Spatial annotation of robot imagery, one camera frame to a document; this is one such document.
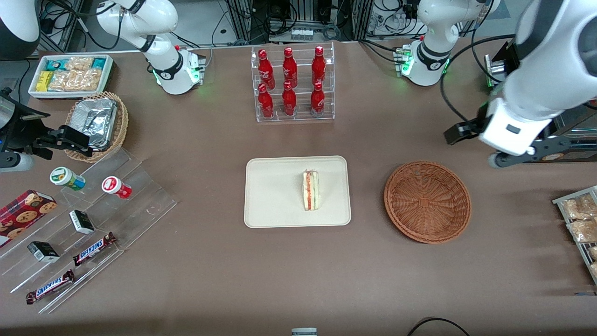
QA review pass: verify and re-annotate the red cola bottle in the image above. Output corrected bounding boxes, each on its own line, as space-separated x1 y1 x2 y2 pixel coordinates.
257 84 275 119
281 81 298 117
257 49 276 90
310 81 326 116
282 47 299 88
311 45 327 86

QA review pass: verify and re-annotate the yellow snack packet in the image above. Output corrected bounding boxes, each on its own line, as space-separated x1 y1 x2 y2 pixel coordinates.
36 70 55 92

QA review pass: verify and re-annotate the white plastic snack bin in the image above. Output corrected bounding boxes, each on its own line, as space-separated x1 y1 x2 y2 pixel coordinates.
28 54 114 100

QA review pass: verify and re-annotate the red cookie box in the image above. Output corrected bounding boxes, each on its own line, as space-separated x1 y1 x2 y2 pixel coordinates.
0 189 58 248

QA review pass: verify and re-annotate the clear acrylic bottle rack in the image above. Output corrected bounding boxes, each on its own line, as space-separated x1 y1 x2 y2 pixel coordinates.
250 42 336 123

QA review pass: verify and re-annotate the clear acrylic step display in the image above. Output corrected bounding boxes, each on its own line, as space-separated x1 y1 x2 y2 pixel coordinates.
0 148 178 315

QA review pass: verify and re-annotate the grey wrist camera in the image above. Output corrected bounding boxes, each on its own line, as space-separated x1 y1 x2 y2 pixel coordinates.
488 140 541 169
0 152 36 173

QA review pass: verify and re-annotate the triangular sandwich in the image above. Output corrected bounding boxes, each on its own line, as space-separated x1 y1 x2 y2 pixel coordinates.
302 169 321 212

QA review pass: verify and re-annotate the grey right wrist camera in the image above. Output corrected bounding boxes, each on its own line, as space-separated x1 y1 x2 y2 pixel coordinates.
0 152 36 173

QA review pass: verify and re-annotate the aluminium foil container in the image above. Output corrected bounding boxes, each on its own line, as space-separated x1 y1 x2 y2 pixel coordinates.
69 98 118 151

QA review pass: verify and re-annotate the cream rectangular tray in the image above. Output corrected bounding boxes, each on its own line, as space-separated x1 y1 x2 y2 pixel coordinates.
244 156 352 229

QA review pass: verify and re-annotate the black machine with yellow panel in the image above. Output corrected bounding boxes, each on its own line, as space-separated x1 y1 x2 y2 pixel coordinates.
484 40 597 163

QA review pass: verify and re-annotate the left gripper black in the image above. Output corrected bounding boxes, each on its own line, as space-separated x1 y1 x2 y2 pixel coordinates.
443 105 491 145

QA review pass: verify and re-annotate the brown Snickers bar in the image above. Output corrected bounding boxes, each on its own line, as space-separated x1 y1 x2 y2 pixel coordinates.
72 231 118 267
25 269 76 305

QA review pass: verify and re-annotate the grey wire tray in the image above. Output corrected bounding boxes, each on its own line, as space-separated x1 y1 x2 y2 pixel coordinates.
552 185 597 286

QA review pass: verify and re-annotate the metal equipment rack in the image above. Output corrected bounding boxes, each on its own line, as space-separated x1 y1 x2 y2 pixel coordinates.
225 0 375 43

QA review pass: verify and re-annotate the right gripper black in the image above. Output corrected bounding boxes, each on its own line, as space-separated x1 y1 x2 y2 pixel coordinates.
0 89 92 161

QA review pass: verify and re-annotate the small black box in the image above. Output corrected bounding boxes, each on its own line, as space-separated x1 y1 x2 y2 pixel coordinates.
69 210 96 235
27 241 61 263

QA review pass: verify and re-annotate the clear cracker bag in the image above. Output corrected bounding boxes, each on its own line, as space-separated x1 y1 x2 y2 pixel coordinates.
48 68 103 92
65 56 95 72

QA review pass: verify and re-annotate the green lidded cup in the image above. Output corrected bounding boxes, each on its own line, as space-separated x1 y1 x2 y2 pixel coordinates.
49 167 86 191

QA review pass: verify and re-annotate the red lidded cup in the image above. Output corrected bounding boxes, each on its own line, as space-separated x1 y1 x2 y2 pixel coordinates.
101 176 132 200

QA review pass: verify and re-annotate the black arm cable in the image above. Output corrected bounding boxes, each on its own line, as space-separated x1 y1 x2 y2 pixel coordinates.
440 34 514 125

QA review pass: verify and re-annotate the light tan wicker basket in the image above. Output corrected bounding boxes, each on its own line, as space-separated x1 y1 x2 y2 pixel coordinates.
64 91 129 163

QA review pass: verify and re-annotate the black table-edge cable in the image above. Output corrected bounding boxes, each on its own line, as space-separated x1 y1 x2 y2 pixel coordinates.
406 317 472 336

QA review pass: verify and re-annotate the brown round wicker basket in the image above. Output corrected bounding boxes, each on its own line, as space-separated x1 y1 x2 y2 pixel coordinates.
384 161 472 245

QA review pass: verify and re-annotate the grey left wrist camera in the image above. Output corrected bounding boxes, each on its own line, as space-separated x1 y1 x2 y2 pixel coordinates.
488 140 541 169

